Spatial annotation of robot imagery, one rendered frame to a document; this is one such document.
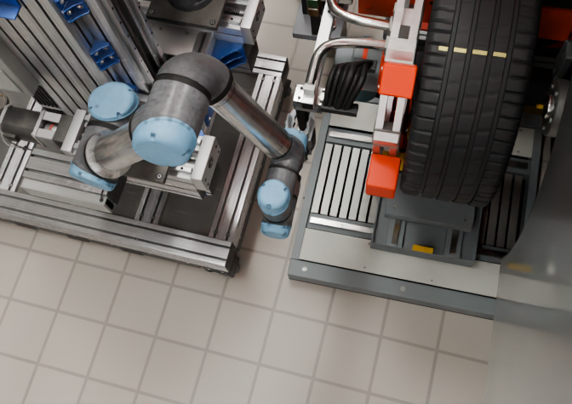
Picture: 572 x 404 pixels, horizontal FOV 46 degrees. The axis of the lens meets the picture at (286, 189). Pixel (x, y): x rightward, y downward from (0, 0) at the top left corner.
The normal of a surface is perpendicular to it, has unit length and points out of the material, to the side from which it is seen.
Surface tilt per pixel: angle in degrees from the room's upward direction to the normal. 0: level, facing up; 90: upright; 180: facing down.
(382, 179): 0
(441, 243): 0
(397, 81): 35
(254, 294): 0
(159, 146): 85
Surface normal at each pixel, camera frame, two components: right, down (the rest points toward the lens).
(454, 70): -0.18, 0.12
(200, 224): -0.09, -0.35
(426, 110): -0.22, 0.40
